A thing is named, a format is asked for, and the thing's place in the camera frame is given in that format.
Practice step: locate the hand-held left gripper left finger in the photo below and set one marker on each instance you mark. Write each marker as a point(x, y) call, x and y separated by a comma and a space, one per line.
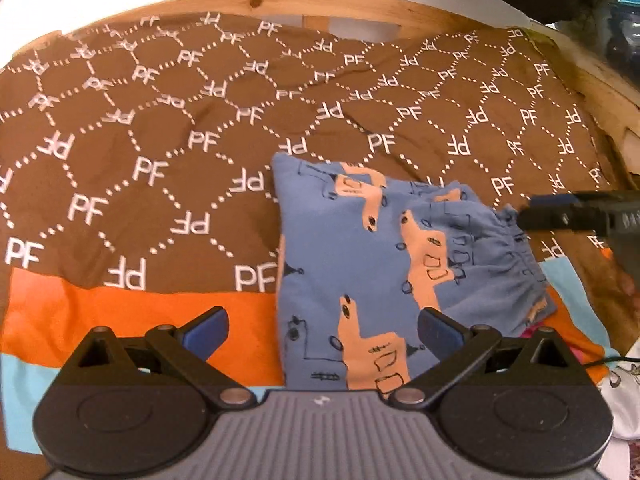
point(210, 331)

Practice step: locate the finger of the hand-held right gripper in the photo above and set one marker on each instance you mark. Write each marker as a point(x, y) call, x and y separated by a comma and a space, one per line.
point(547, 215)

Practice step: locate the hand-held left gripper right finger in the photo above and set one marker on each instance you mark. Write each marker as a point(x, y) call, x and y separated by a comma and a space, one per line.
point(434, 332)

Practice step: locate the blue pants with orange cars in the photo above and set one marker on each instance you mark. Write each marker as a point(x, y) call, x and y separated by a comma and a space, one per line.
point(350, 240)

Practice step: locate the white floral cloth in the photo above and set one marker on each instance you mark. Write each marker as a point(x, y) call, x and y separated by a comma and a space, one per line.
point(622, 390)

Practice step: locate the brown printed patchwork blanket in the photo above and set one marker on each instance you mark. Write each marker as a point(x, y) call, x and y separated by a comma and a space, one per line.
point(175, 125)

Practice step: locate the wooden bed frame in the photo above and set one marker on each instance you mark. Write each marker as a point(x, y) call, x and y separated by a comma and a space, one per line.
point(260, 2)

